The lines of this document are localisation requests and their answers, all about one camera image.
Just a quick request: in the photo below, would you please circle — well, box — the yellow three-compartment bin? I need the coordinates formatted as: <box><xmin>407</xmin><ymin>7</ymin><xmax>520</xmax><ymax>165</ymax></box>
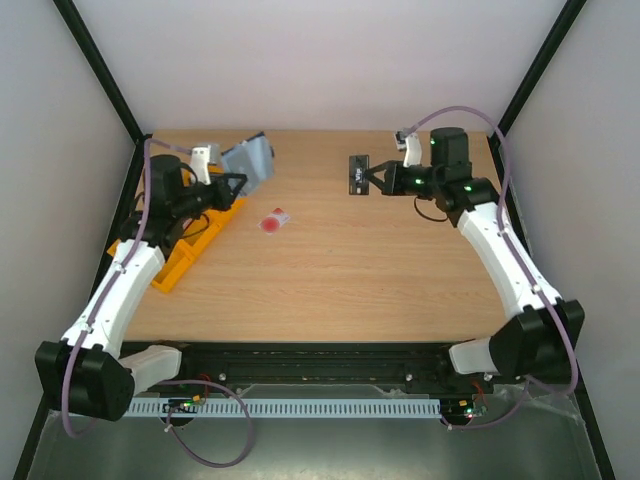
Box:
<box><xmin>107</xmin><ymin>167</ymin><xmax>247</xmax><ymax>294</ymax></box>

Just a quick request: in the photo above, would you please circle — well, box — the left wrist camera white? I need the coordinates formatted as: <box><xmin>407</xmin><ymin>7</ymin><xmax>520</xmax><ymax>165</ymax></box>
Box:
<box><xmin>190</xmin><ymin>143</ymin><xmax>220</xmax><ymax>185</ymax></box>

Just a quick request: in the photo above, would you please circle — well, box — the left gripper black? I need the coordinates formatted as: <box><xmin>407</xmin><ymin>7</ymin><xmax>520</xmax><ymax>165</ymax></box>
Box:
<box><xmin>173</xmin><ymin>173</ymin><xmax>247</xmax><ymax>222</ymax></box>

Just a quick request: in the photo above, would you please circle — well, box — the left black frame post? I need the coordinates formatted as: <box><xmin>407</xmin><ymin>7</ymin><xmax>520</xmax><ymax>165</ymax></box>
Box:
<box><xmin>52</xmin><ymin>0</ymin><xmax>151</xmax><ymax>146</ymax></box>

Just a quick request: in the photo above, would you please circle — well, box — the black frame post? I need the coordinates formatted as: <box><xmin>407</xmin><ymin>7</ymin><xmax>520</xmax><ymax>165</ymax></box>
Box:
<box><xmin>489</xmin><ymin>0</ymin><xmax>589</xmax><ymax>146</ymax></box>
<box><xmin>52</xmin><ymin>0</ymin><xmax>151</xmax><ymax>146</ymax></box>

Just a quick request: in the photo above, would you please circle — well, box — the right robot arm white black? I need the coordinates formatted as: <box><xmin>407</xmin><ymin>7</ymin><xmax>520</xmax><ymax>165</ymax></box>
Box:
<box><xmin>361</xmin><ymin>127</ymin><xmax>585</xmax><ymax>392</ymax></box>

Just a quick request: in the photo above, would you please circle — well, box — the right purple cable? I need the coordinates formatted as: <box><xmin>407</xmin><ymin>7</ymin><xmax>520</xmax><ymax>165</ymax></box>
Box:
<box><xmin>407</xmin><ymin>104</ymin><xmax>580</xmax><ymax>432</ymax></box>

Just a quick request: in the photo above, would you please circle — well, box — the white slotted cable duct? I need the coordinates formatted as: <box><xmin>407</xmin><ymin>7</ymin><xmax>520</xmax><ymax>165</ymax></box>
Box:
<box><xmin>125</xmin><ymin>398</ymin><xmax>441</xmax><ymax>419</ymax></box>

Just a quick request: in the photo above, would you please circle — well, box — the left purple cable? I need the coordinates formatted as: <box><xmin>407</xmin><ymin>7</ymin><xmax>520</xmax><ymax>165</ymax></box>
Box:
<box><xmin>59</xmin><ymin>138</ymin><xmax>256</xmax><ymax>469</ymax></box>

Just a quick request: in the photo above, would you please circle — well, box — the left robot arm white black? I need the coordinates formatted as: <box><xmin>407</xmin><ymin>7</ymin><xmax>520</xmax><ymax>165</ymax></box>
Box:
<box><xmin>35</xmin><ymin>155</ymin><xmax>247</xmax><ymax>421</ymax></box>

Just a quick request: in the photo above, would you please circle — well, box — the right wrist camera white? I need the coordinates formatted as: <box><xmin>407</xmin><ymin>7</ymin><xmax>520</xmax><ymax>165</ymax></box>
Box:
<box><xmin>394</xmin><ymin>131</ymin><xmax>422</xmax><ymax>168</ymax></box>

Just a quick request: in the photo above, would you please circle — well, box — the dark blue card holder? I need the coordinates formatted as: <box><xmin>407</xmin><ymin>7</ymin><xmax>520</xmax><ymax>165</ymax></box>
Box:
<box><xmin>221</xmin><ymin>132</ymin><xmax>275</xmax><ymax>197</ymax></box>

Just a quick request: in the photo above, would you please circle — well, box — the right black frame post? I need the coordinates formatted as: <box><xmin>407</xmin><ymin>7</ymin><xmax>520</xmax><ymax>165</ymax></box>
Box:
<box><xmin>489</xmin><ymin>0</ymin><xmax>589</xmax><ymax>146</ymax></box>

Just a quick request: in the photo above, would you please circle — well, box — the red dot card on table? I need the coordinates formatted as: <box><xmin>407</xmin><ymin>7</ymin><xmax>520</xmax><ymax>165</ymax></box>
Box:
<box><xmin>258</xmin><ymin>208</ymin><xmax>290</xmax><ymax>235</ymax></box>

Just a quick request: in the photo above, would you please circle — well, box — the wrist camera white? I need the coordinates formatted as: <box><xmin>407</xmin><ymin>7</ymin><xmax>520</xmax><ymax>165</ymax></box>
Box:
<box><xmin>190</xmin><ymin>143</ymin><xmax>220</xmax><ymax>185</ymax></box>
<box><xmin>394</xmin><ymin>131</ymin><xmax>422</xmax><ymax>168</ymax></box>

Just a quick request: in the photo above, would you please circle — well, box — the black aluminium rail base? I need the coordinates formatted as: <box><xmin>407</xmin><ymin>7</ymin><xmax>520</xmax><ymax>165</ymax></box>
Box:
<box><xmin>52</xmin><ymin>342</ymin><xmax>581</xmax><ymax>399</ymax></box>

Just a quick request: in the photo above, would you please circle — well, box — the purple cable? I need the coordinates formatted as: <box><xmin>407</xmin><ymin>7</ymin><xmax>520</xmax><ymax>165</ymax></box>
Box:
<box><xmin>59</xmin><ymin>138</ymin><xmax>256</xmax><ymax>469</ymax></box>
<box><xmin>407</xmin><ymin>104</ymin><xmax>580</xmax><ymax>432</ymax></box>

